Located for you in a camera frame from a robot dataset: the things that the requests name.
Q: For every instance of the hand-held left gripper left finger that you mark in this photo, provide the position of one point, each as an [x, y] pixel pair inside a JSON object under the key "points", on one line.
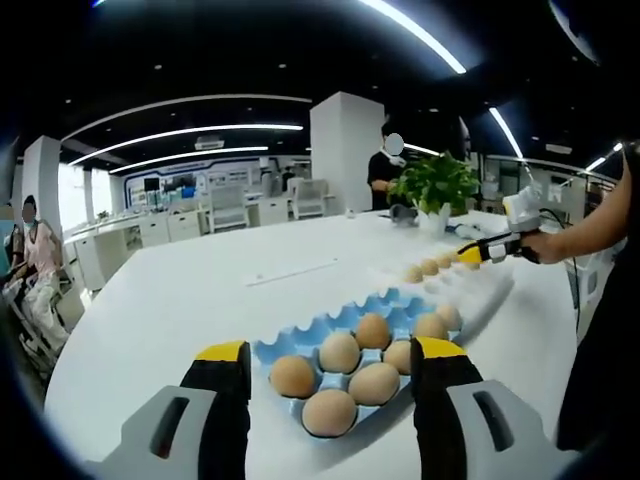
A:
{"points": [[215, 410]]}

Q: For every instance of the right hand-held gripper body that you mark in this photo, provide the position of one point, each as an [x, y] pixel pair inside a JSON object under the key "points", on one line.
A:
{"points": [[522, 210]]}

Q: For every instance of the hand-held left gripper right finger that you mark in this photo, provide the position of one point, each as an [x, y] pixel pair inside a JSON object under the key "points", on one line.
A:
{"points": [[445, 410]]}

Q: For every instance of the brown chicken egg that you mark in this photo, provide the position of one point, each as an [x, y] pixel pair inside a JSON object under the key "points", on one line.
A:
{"points": [[372, 330], [339, 352], [292, 375], [448, 316], [374, 382], [398, 356], [429, 326], [330, 412]]}

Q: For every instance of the pile of brown eggs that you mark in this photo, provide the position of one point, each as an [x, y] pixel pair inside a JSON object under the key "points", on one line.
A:
{"points": [[414, 274]]}

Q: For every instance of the blue egg tray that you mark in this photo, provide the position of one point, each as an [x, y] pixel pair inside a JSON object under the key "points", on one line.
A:
{"points": [[300, 340]]}

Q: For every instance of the white egg plate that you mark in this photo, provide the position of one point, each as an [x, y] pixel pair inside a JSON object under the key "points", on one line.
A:
{"points": [[465, 300]]}

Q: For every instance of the person's right hand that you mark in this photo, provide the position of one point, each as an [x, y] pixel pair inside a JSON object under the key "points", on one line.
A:
{"points": [[545, 250]]}

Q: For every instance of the white blue toy robot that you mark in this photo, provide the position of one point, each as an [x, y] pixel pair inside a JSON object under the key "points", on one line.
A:
{"points": [[467, 231]]}

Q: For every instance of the green potted plant white pot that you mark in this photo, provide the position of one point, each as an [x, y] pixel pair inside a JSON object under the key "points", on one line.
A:
{"points": [[440, 185]]}

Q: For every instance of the long ceiling light strip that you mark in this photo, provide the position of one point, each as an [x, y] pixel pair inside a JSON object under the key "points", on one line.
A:
{"points": [[505, 131], [440, 54]]}

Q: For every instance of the grey lumpy object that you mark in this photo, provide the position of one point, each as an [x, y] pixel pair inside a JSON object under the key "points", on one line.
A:
{"points": [[403, 214]]}

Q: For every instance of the white table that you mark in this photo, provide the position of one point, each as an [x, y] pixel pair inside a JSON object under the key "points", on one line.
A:
{"points": [[190, 310]]}

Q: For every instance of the white square pillar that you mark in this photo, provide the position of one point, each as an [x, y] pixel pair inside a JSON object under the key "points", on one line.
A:
{"points": [[340, 160], [45, 170]]}

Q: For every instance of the white office chair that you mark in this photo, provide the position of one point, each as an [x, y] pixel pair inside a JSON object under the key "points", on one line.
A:
{"points": [[311, 197], [227, 210]]}

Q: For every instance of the row of white desks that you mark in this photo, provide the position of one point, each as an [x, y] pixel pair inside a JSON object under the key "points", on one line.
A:
{"points": [[155, 230]]}

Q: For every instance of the black monitor on stand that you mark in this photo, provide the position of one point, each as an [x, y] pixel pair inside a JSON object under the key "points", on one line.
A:
{"points": [[151, 184]]}

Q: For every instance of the ceiling air conditioner unit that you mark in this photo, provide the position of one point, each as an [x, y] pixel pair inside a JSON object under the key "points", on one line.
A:
{"points": [[210, 143]]}

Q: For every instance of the blue framed wall display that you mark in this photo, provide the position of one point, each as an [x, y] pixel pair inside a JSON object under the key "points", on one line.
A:
{"points": [[225, 177]]}

